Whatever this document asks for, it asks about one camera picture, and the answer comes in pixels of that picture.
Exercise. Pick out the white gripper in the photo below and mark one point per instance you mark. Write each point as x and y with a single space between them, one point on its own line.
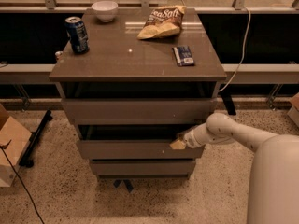
189 139

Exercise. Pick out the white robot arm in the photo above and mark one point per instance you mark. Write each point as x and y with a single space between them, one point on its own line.
274 174

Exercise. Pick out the grey drawer cabinet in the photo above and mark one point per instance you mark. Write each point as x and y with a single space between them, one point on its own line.
118 65

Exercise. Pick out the grey top drawer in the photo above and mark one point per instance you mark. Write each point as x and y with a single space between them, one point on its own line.
134 111

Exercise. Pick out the small blue snack packet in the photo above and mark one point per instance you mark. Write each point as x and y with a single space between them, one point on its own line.
183 56

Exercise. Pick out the cardboard box at right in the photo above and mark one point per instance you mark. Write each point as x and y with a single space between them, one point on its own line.
293 113

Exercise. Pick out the cardboard box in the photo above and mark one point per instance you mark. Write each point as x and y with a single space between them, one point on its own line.
293 113
15 138

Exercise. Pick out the sea salt chips bag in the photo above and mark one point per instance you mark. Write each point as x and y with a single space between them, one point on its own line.
163 21

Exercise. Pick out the white ceramic bowl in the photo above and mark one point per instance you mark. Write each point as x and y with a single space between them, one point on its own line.
105 11

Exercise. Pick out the blue soda can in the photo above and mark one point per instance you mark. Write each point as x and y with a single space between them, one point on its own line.
78 36

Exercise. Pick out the black stand leg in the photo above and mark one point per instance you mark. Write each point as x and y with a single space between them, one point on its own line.
33 141

